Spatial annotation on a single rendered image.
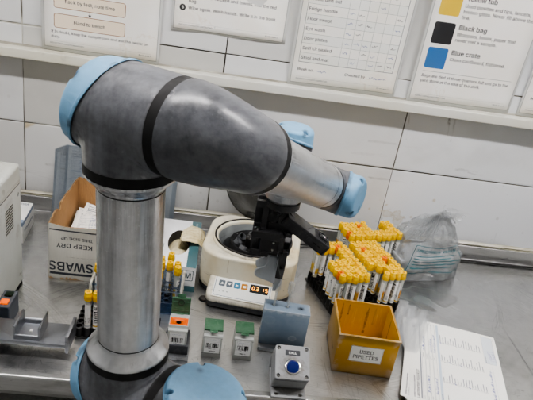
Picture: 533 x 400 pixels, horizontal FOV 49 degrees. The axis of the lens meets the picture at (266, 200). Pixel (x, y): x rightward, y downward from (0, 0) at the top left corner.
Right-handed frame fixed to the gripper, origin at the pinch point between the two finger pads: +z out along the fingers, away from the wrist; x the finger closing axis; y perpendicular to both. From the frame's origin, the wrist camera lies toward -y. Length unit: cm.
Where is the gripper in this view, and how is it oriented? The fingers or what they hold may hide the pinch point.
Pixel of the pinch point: (277, 285)
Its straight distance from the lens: 125.9
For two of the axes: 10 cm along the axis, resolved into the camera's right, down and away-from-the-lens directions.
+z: -1.5, 9.0, 4.1
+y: -9.9, -1.6, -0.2
